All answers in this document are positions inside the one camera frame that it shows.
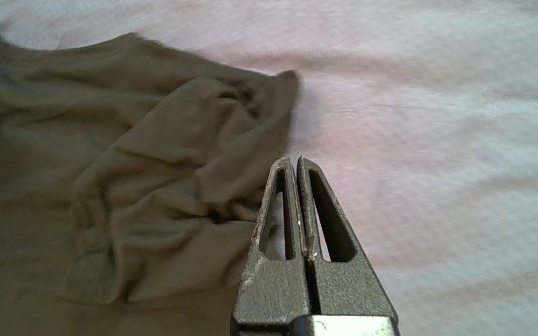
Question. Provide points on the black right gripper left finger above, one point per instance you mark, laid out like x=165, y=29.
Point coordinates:
x=273, y=294

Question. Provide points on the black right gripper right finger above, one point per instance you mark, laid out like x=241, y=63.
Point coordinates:
x=348, y=289

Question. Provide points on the black printed T-shirt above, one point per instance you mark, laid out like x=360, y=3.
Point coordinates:
x=110, y=186

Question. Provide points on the blue bed sheet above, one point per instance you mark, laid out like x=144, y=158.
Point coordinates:
x=437, y=140

